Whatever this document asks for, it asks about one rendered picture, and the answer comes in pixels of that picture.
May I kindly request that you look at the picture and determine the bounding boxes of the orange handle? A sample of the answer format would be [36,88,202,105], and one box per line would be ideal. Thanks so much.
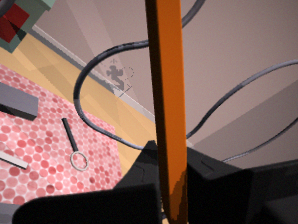
[145,0,188,224]

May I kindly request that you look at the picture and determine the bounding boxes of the grey rectangular block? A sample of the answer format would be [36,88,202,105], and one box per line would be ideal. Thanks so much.
[0,82,39,122]

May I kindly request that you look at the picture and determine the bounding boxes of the black handle with grey ring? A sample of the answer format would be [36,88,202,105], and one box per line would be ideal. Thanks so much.
[62,118,89,171]

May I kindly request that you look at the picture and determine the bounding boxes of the grey loop with flat beige handle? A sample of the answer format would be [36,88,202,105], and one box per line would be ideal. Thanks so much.
[0,150,28,170]

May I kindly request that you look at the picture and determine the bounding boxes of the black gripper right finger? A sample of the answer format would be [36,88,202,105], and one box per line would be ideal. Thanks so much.
[186,146,298,224]

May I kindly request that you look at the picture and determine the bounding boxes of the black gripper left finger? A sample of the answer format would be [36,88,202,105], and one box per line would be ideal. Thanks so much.
[12,140,163,224]

